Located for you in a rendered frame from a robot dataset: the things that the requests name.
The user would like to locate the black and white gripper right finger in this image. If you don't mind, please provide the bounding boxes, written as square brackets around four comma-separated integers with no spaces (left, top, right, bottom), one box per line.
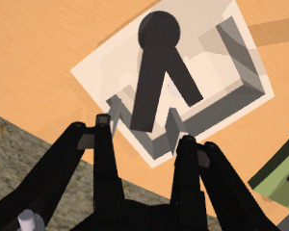
[165,107,280,231]

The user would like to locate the black mixer tap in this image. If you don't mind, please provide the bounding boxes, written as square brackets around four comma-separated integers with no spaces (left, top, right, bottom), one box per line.
[129,11,203,133]

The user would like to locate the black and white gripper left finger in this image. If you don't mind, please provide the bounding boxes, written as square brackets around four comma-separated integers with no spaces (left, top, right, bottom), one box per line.
[0,98,133,231]

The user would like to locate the grey rectangular sink basin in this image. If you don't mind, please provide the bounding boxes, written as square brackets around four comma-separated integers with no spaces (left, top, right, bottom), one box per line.
[70,0,275,168]

